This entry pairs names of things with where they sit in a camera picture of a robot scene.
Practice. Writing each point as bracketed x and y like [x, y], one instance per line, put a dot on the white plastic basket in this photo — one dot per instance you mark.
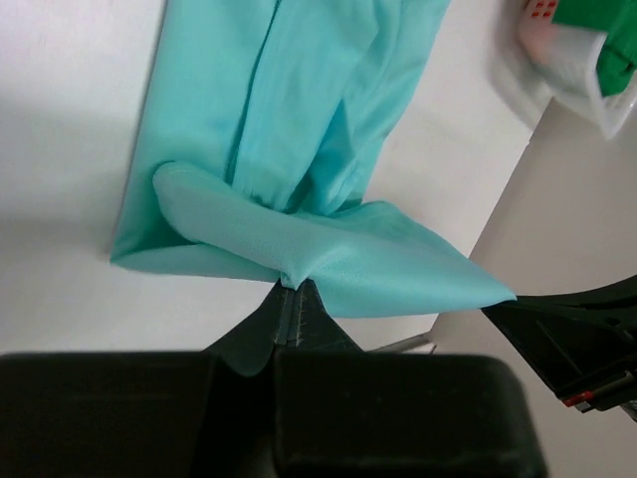
[566, 58]

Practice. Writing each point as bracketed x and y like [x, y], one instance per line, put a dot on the green t shirt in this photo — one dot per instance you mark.
[616, 63]

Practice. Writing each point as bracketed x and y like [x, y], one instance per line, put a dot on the teal t shirt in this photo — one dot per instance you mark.
[262, 124]

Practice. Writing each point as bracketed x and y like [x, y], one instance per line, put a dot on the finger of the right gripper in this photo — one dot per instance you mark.
[581, 345]

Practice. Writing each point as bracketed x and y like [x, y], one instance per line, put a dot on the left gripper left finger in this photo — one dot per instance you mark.
[147, 414]

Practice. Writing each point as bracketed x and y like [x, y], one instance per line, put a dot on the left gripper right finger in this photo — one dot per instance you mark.
[357, 414]

